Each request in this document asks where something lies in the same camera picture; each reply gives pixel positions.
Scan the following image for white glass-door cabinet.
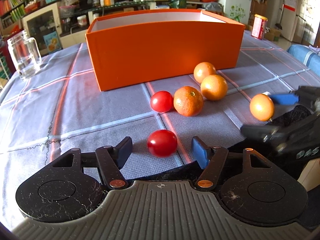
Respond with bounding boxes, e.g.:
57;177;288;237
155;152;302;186
21;1;63;55

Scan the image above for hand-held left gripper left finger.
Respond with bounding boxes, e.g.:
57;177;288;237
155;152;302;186
45;136;133;190

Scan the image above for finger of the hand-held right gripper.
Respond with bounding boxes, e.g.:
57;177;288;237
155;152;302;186
264;85;320;112
241;124;288;143

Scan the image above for open brown cardboard box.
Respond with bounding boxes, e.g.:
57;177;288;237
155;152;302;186
264;28;282;42

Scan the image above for orange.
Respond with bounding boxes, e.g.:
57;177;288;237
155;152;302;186
194;62;217;83
200;74;228;101
249;94;275;121

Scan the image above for white tv stand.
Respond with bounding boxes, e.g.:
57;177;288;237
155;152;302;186
59;0;225;42

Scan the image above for dark bookshelf with books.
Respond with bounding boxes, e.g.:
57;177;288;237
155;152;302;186
0;0;27;32

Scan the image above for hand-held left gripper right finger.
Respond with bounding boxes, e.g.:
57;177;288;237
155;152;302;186
191;136;275;190

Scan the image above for dark orange mandarin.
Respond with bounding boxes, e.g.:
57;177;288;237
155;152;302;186
173;86;204;117

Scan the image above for blue sofa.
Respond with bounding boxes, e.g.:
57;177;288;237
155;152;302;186
287;44;320;77

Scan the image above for grey checked tablecloth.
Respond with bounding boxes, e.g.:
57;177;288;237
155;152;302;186
0;29;320;233

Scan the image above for red tomato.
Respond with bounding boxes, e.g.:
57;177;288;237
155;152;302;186
150;91;174;113
147;129;178;158

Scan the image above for white small fridge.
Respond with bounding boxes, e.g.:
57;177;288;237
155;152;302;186
205;0;252;25

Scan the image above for orange cardboard box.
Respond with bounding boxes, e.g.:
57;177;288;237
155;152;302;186
85;8;245;92

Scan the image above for colourful picture book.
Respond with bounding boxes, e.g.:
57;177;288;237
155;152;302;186
42;31;63;53

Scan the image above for red printed can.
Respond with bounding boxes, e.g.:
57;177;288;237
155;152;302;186
251;14;268;40

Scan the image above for clear glass mug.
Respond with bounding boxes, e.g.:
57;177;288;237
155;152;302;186
7;29;42;79

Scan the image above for lavender plastic basket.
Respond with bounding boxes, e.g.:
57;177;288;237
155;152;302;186
59;5;77;18

